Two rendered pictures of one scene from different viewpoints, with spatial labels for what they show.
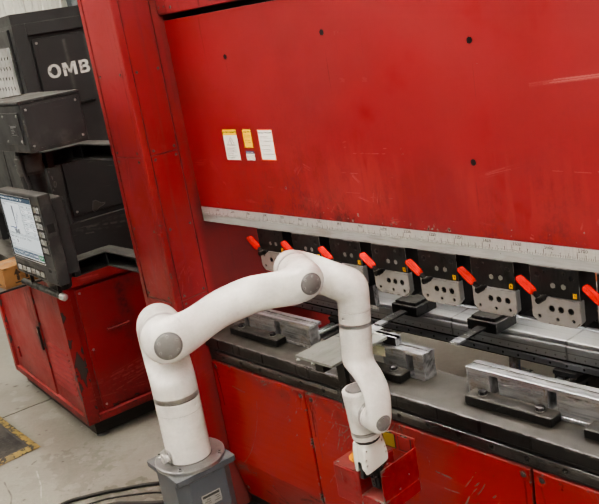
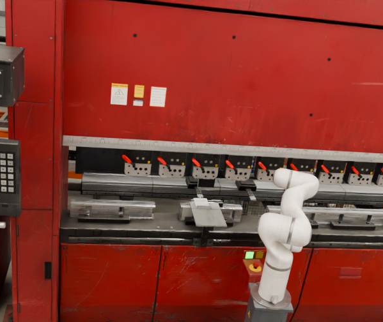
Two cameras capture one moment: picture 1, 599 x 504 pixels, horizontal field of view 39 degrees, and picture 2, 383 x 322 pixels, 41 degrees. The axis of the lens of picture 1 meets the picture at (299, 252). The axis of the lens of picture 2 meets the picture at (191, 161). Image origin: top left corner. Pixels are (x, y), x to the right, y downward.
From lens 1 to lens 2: 283 cm
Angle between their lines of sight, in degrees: 59
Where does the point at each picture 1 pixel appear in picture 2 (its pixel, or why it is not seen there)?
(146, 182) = (55, 122)
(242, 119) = (138, 78)
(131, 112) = (57, 68)
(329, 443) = (174, 271)
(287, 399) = (142, 253)
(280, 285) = (312, 190)
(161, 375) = (284, 253)
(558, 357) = (278, 197)
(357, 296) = not seen: hidden behind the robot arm
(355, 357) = not seen: hidden behind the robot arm
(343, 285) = not seen: hidden behind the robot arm
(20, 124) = (3, 80)
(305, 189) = (185, 125)
